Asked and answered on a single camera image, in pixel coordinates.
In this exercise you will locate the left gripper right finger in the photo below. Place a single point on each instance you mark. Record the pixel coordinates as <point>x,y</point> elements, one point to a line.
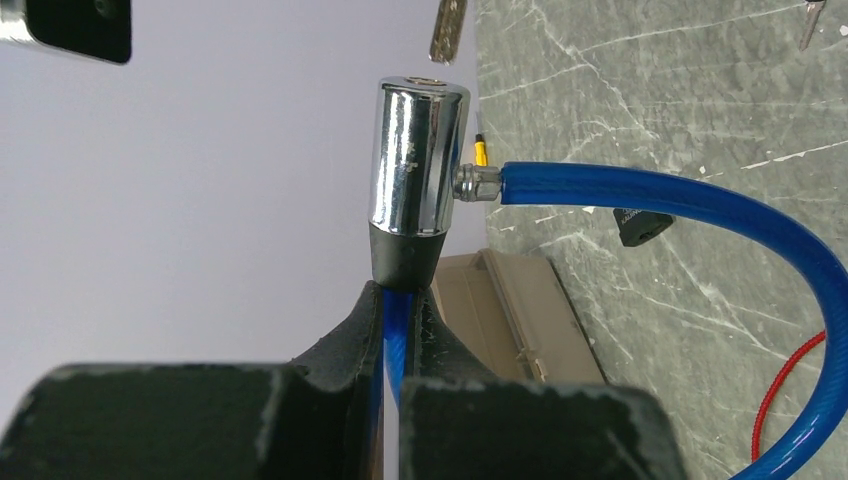
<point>459,420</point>

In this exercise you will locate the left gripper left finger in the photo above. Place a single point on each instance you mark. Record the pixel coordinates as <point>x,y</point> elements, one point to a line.
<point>315,416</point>

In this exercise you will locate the blue cable lock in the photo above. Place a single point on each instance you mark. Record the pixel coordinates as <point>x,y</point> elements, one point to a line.
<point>417,176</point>

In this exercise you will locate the silver key bunch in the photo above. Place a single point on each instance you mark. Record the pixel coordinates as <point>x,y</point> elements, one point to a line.
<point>447,32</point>

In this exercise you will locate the brown translucent tool box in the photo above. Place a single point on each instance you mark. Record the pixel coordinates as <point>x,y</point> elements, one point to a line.
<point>512,313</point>

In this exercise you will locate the black padlock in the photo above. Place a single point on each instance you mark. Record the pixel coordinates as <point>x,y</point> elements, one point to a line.
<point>637,227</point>

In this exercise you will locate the yellow handled screwdriver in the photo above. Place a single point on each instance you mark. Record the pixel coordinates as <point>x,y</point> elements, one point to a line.
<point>481,155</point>

